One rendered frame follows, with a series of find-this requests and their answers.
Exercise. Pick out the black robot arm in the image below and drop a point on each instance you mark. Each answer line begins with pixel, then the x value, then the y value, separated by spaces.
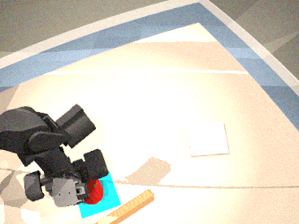
pixel 36 137

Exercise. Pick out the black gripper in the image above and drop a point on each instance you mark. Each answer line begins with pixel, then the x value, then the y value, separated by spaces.
pixel 93 166

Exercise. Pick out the orange flat bar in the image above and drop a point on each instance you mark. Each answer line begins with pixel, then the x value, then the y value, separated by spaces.
pixel 128 209

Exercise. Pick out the red cup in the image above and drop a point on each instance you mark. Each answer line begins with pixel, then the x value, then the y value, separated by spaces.
pixel 95 193

